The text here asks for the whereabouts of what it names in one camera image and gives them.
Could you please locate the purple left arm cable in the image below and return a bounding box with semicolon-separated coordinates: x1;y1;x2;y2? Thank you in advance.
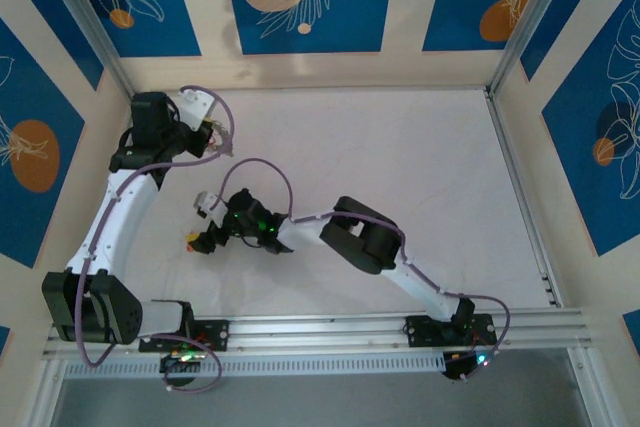
74;85;236;394

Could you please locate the grey slotted cable duct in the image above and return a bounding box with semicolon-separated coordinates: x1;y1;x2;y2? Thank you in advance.
62;350;451;379

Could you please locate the aluminium mounting rail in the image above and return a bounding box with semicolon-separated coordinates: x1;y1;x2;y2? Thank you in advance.
42;307;594;359

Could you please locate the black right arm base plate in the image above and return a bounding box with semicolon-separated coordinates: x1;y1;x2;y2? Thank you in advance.
404;313;499;348

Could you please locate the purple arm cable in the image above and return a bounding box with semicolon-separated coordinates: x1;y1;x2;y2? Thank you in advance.
74;85;236;394
218;157;511;382

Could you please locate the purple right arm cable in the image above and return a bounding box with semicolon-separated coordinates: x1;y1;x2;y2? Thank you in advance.
218;157;511;382

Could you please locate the aluminium table side rail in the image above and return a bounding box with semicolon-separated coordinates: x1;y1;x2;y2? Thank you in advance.
72;95;146;318
484;89;564;309

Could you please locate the aluminium lower frame bar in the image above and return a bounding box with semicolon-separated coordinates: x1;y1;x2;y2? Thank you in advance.
567;346;609;427
27;356;69;427

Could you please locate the aluminium frame post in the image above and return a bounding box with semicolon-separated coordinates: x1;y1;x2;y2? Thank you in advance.
488;0;587;98
35;0;139;103

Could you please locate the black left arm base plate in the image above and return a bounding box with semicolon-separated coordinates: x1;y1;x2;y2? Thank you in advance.
138;317;231;353

